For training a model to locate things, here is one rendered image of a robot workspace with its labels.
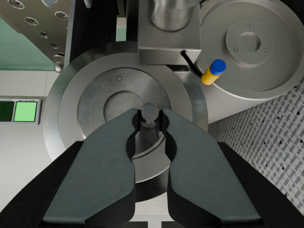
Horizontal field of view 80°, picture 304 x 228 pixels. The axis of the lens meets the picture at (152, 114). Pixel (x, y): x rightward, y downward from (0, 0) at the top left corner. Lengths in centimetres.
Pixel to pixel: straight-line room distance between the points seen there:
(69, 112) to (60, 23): 31
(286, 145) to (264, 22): 14
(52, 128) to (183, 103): 12
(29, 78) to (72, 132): 340
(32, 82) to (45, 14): 308
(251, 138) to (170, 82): 19
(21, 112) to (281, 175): 56
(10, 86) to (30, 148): 312
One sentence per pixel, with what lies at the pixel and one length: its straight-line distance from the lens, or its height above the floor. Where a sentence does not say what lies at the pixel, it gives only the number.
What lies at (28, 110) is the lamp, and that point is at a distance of 58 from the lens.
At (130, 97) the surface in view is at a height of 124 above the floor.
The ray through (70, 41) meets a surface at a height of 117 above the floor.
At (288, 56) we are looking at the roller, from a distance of 24.
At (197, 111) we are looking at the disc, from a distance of 17.
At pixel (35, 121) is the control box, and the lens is 57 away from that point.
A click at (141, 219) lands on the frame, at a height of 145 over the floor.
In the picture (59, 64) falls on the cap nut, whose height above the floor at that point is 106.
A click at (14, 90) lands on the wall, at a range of 360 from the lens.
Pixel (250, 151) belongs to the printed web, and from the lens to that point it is 32.
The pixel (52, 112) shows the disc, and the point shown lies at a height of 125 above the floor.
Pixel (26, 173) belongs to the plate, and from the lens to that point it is 58.
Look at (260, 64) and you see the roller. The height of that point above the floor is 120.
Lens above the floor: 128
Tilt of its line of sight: 11 degrees down
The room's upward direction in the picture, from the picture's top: 180 degrees counter-clockwise
